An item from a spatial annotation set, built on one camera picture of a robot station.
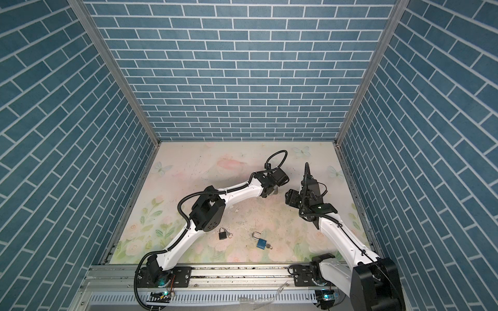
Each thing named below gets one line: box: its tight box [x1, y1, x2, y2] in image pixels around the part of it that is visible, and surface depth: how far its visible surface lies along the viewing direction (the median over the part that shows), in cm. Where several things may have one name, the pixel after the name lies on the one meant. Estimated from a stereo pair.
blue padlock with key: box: [252, 231, 273, 251], surface depth 84 cm
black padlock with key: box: [218, 227, 233, 240], surface depth 86 cm
